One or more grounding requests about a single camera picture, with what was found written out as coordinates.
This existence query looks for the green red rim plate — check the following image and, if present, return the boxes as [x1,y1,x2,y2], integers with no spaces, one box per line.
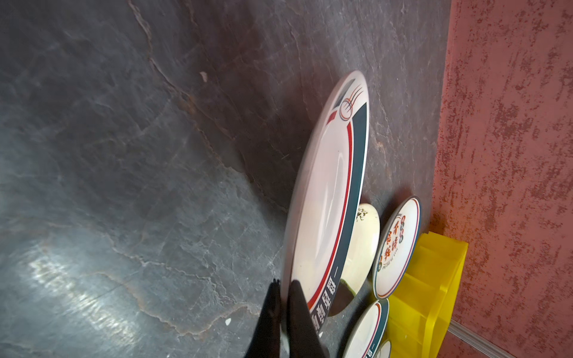
[281,70,369,332]

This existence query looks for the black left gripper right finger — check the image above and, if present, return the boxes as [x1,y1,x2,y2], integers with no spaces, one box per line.
[286,280,329,358]

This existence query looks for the white plate flower outline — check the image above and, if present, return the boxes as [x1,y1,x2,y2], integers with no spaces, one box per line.
[375,340,392,358]

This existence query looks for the green rim plate centre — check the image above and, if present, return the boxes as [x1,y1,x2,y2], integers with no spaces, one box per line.
[343,298,389,358]

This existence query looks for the yellow plastic bin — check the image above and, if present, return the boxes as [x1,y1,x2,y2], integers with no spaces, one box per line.
[372,232,469,357]

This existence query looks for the aluminium corner post right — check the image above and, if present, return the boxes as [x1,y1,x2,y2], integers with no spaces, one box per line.
[449,321,515,358]

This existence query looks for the cream plate green patch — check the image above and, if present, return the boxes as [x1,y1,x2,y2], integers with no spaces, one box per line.
[328,203,381,317]

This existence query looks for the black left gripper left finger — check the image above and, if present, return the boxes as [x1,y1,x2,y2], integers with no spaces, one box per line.
[244,280,281,358]

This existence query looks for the white plate red characters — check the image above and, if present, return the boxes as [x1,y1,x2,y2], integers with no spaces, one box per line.
[372,195,422,300]

